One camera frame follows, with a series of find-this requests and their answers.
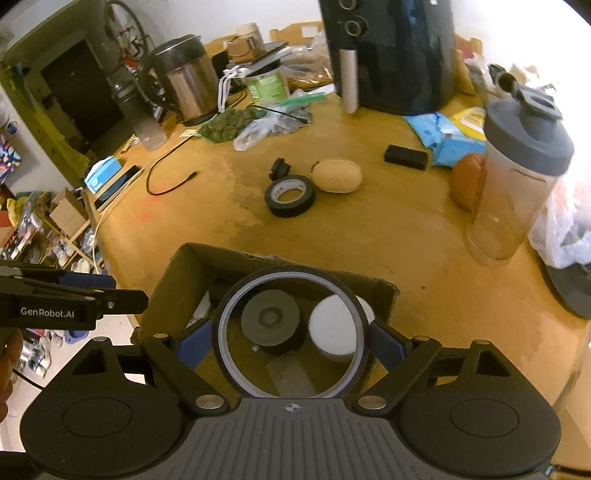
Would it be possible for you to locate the white lidded plastic jar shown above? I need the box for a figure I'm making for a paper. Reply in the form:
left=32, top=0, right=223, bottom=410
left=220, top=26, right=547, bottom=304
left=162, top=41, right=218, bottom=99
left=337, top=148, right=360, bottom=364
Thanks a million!
left=308, top=295, right=365, bottom=364

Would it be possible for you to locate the brown cardboard box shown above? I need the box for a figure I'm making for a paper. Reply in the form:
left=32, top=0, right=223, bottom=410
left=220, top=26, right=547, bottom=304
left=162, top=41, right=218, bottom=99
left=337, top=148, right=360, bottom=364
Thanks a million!
left=131, top=244, right=396, bottom=405

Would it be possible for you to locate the black round spool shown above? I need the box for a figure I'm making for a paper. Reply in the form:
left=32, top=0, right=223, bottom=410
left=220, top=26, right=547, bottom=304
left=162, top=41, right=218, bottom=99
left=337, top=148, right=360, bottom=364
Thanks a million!
left=240, top=289, right=304, bottom=356

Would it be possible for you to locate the large thin tape ring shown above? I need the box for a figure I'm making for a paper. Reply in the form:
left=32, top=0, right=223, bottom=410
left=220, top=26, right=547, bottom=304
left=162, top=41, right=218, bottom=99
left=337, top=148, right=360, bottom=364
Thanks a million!
left=212, top=264, right=372, bottom=400

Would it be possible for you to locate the black threaded connector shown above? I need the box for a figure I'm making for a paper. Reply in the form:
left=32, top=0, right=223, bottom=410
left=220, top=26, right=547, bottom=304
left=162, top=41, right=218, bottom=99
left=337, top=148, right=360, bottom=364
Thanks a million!
left=269, top=158, right=290, bottom=182

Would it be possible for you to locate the left hand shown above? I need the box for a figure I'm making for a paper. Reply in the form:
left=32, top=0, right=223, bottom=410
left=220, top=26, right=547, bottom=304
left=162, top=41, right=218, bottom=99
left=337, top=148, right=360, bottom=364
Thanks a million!
left=0, top=330, right=23, bottom=422

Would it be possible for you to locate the beige oval pouch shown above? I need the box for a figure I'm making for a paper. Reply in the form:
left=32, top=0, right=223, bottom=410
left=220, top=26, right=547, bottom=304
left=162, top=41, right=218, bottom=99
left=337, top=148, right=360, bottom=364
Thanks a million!
left=311, top=159, right=363, bottom=194

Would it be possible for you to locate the small black rectangular box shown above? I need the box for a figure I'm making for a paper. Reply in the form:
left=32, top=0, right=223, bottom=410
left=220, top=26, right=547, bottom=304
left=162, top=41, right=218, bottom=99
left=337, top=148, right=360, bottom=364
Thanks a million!
left=384, top=145, right=429, bottom=171

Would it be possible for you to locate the orange apple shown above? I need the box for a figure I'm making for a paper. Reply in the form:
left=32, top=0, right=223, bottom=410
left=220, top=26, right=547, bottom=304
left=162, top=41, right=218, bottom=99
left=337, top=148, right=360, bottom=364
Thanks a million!
left=449, top=153, right=484, bottom=212

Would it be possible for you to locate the black electrical tape roll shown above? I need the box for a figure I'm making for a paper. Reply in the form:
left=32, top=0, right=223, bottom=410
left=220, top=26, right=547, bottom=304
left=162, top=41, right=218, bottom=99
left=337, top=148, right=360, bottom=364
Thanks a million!
left=264, top=175, right=315, bottom=218

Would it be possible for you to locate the black round trivet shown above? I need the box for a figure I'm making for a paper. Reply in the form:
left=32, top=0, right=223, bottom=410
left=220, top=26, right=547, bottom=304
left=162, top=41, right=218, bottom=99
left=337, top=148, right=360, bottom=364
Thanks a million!
left=546, top=263, right=591, bottom=320

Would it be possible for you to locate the blue wipes pack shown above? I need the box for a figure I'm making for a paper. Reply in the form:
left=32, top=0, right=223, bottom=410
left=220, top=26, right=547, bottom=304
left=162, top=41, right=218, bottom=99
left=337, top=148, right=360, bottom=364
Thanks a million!
left=403, top=112, right=462, bottom=149
left=432, top=134, right=486, bottom=168

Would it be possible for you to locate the white plastic bag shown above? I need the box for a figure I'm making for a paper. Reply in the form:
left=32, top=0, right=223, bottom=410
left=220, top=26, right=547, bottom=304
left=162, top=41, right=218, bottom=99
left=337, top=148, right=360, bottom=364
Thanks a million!
left=528, top=176, right=590, bottom=269

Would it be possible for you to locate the bag of green balls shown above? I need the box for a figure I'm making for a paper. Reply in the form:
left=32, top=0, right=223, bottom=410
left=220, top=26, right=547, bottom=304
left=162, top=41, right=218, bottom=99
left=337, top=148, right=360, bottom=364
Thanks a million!
left=197, top=108, right=257, bottom=143

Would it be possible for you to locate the yellow wipes pack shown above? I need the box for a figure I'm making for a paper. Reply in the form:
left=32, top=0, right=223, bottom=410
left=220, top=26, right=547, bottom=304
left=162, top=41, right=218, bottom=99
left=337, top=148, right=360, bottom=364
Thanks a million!
left=450, top=107, right=486, bottom=141

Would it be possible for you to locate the grey lid shaker bottle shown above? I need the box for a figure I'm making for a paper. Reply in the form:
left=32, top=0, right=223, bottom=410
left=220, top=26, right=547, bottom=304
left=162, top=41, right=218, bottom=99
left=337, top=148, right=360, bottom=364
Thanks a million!
left=466, top=84, right=574, bottom=265

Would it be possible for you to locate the clear crumpled plastic bag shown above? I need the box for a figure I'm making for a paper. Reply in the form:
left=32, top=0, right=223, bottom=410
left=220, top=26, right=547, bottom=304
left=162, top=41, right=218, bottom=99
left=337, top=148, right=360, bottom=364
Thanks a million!
left=232, top=107, right=312, bottom=152

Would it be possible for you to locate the steel electric kettle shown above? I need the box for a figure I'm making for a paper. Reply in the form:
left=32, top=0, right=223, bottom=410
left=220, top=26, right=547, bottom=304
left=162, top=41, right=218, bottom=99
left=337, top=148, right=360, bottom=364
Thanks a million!
left=137, top=34, right=218, bottom=126

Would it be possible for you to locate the green label can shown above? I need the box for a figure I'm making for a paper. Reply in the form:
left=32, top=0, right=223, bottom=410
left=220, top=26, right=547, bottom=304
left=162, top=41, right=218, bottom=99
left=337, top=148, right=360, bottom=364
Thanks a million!
left=243, top=61, right=290, bottom=106

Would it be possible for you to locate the black air fryer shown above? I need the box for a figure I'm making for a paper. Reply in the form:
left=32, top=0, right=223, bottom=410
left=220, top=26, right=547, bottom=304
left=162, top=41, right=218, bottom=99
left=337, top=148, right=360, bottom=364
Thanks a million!
left=320, top=0, right=456, bottom=115

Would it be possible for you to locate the black usb cable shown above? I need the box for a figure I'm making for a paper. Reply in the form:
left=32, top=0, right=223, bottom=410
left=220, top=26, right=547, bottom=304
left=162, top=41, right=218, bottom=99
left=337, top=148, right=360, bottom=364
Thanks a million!
left=145, top=138, right=201, bottom=197

